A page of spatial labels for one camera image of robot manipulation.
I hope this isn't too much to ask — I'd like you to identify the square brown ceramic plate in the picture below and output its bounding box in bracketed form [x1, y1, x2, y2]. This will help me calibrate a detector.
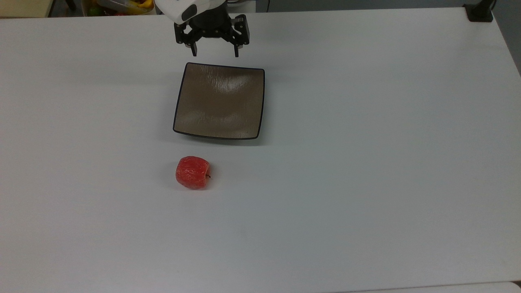
[173, 62, 266, 141]

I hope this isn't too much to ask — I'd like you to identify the red apple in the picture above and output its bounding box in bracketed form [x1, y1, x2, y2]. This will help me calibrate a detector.
[175, 156, 212, 190]

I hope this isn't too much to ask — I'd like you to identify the bin of toy fruit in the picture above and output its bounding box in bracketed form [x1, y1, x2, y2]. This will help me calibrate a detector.
[81, 0, 156, 17]

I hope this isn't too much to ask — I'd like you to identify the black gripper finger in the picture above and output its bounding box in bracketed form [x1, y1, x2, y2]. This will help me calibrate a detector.
[174, 21, 199, 57]
[228, 14, 250, 58]

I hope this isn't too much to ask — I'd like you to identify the black table clamp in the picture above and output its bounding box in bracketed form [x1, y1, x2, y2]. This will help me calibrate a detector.
[464, 0, 496, 23]

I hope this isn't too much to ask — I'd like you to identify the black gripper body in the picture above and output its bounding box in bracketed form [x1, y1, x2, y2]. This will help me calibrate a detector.
[184, 0, 235, 40]

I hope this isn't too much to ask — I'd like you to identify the light wooden cabinet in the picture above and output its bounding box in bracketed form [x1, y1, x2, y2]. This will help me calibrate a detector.
[0, 0, 55, 18]

